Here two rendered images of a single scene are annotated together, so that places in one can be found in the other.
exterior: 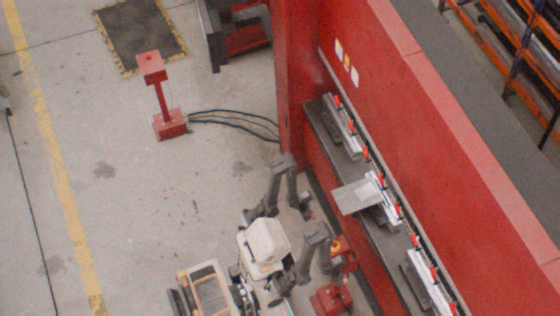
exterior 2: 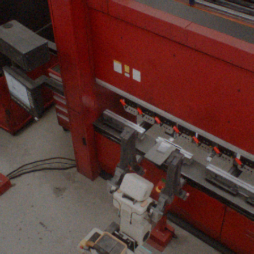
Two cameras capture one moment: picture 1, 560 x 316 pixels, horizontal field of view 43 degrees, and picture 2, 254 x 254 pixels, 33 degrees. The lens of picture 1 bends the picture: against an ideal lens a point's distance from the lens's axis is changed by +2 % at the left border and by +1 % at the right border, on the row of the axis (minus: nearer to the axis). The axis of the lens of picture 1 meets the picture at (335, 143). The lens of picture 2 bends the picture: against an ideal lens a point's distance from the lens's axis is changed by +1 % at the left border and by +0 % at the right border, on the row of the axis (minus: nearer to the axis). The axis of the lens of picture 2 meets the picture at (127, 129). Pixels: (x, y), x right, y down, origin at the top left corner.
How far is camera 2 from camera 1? 136 cm
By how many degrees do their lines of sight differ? 18
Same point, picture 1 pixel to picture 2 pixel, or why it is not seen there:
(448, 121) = (233, 45)
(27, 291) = not seen: outside the picture
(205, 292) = (105, 245)
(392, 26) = (166, 17)
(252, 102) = (43, 152)
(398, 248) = (198, 171)
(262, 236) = (135, 182)
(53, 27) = not seen: outside the picture
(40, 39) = not seen: outside the picture
